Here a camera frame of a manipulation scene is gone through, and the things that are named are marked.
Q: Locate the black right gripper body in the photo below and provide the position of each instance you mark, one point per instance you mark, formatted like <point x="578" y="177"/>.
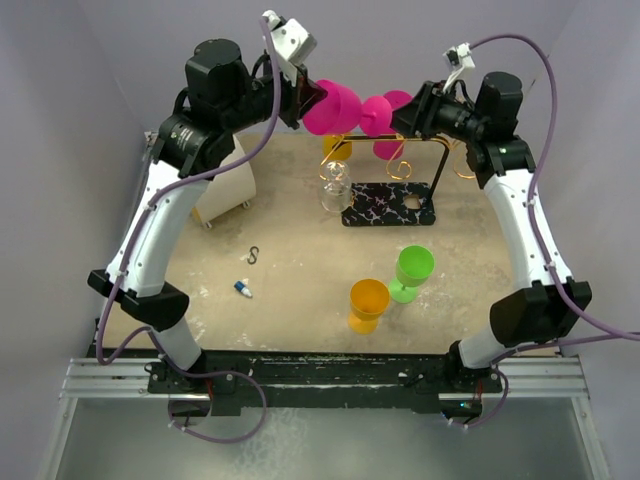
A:
<point x="449" y="116"/>

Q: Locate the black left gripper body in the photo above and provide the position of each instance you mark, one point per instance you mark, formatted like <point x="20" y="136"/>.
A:
<point x="262" y="97"/>

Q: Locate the pink plastic wine glass front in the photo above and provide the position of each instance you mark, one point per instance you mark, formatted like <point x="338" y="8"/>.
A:
<point x="341" y="111"/>

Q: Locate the orange plastic wine glass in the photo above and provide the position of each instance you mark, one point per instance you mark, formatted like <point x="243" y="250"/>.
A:
<point x="336" y="148"/>
<point x="369" y="299"/>

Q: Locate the clear glass wine glass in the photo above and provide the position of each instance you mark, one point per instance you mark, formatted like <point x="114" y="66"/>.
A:
<point x="336" y="189"/>

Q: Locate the green plastic wine glass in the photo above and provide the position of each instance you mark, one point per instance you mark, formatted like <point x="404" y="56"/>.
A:
<point x="414" y="266"/>

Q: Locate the orange plastic wine glass front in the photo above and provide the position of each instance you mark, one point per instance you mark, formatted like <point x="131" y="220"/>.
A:
<point x="369" y="299"/>

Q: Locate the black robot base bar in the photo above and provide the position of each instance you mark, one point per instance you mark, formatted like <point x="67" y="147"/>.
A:
<point x="420" y="383"/>

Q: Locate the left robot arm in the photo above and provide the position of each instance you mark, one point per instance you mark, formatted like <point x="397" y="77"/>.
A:
<point x="222" y="118"/>

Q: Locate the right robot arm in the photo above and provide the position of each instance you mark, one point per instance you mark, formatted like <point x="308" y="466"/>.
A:
<point x="536" y="312"/>

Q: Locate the white cylindrical container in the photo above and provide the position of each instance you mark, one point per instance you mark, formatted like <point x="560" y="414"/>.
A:
<point x="226" y="191"/>

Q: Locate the black carabiner clip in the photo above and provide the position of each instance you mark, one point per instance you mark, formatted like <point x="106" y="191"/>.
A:
<point x="253" y="255"/>

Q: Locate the blue capped small tube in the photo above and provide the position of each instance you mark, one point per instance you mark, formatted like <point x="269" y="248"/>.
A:
<point x="241" y="288"/>

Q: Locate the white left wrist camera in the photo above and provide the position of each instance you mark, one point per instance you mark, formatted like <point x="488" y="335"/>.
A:
<point x="293" y="44"/>

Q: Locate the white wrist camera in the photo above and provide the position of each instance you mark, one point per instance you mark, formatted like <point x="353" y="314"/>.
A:
<point x="293" y="44"/>
<point x="459" y="60"/>

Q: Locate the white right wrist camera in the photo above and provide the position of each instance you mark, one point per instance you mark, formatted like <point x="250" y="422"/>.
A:
<point x="459" y="60"/>

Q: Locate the gold wire wine glass rack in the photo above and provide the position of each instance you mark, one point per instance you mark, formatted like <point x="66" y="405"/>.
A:
<point x="397" y="202"/>

